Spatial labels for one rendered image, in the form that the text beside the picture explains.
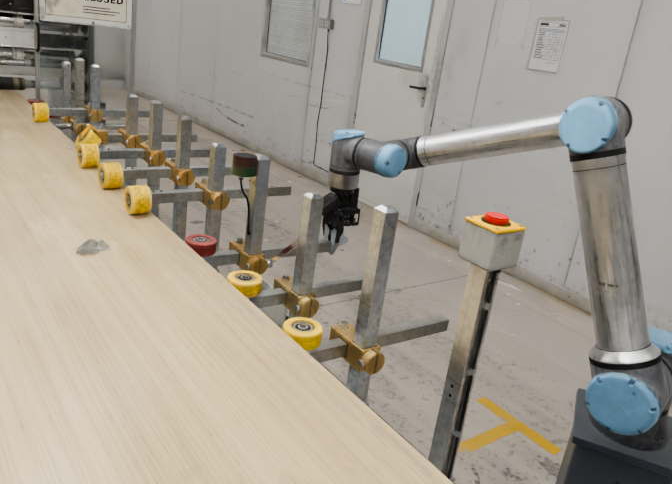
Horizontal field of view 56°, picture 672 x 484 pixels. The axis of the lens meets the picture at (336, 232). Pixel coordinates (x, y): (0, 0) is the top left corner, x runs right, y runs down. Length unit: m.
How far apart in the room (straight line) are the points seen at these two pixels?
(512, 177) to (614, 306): 2.92
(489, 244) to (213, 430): 0.50
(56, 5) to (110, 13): 0.27
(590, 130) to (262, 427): 0.90
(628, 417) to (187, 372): 0.94
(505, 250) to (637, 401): 0.61
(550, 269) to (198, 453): 3.50
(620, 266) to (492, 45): 3.18
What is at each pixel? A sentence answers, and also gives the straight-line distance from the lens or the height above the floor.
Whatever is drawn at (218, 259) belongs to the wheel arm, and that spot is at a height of 0.85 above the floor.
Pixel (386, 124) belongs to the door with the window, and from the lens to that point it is 5.20.
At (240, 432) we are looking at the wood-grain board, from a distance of 0.98.
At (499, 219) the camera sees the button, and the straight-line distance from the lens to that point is 1.02.
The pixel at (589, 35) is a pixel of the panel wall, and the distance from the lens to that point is 4.10.
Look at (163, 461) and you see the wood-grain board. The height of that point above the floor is 0.90.
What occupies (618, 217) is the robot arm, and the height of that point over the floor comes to 1.17.
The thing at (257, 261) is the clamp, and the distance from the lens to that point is 1.66.
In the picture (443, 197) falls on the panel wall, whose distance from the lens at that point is 4.75.
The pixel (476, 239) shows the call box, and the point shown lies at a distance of 1.02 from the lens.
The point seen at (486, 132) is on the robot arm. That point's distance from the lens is 1.70.
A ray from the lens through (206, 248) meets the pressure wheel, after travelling 1.63.
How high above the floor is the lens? 1.50
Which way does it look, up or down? 19 degrees down
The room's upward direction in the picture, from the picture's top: 8 degrees clockwise
